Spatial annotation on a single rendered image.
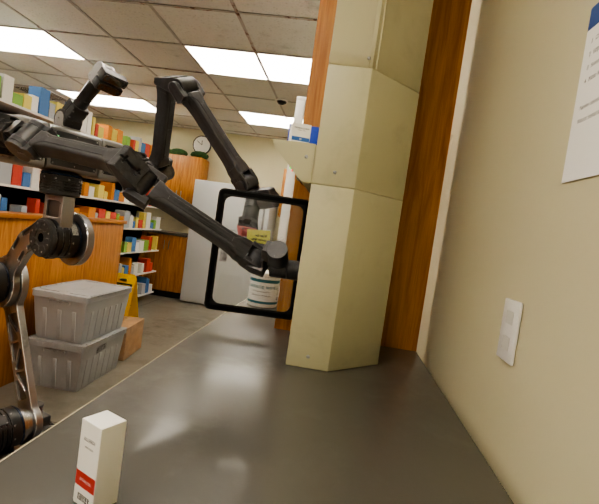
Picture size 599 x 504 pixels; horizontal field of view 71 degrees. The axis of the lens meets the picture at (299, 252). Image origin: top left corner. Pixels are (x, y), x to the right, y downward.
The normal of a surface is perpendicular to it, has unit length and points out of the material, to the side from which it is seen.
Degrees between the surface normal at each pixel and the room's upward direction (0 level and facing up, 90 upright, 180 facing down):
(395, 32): 90
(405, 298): 90
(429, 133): 90
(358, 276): 90
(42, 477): 0
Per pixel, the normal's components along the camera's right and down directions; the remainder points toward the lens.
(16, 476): 0.14, -0.99
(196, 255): -0.10, 0.04
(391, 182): 0.62, 0.13
